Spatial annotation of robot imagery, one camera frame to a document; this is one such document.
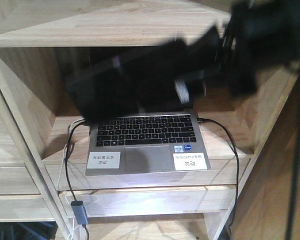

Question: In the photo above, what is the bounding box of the silver laptop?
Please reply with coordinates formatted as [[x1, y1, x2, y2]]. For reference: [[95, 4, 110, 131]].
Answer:
[[84, 47, 212, 177]]

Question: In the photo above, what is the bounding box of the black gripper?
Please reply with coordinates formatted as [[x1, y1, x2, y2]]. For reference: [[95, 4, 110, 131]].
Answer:
[[222, 4, 258, 97]]

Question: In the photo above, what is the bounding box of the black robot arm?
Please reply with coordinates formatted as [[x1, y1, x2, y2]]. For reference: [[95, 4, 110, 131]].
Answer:
[[223, 0, 300, 97]]

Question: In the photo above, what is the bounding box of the grey usb adapter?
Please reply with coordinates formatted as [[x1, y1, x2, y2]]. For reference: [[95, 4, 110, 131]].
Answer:
[[70, 200, 88, 226]]

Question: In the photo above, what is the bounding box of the wooden shelf unit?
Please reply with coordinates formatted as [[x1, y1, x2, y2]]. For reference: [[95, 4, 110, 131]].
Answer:
[[0, 0, 300, 240]]

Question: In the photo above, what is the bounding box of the black laptop cable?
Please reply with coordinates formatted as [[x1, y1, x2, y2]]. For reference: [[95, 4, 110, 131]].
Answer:
[[196, 117, 241, 231]]

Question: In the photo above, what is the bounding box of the black smartphone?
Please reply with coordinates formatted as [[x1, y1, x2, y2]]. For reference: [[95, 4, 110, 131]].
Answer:
[[65, 26, 221, 124]]

